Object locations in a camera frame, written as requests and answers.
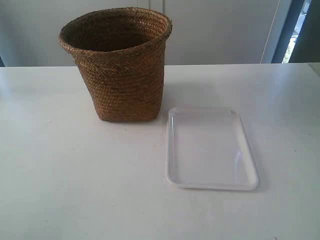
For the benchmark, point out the brown woven basket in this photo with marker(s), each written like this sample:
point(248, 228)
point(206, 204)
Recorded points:
point(120, 54)

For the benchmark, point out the white rectangular plastic tray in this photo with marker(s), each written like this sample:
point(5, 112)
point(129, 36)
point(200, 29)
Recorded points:
point(207, 149)

